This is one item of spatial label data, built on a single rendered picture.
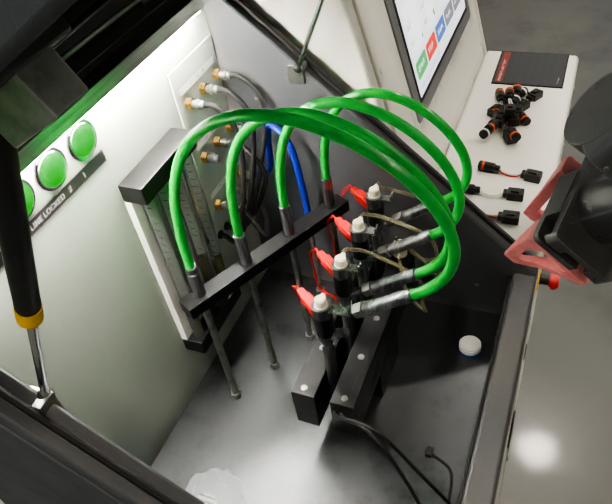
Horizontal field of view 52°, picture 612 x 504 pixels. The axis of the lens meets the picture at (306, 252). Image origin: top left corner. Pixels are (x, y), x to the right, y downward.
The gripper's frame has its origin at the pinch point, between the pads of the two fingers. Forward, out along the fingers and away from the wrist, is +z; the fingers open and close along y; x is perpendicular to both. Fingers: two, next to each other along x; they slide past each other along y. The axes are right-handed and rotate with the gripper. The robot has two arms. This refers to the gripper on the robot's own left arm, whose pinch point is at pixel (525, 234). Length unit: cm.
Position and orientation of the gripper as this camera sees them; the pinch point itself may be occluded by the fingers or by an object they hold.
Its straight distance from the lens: 63.0
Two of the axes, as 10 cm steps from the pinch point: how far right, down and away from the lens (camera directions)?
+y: -4.9, 7.9, -3.7
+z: -3.9, 1.8, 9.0
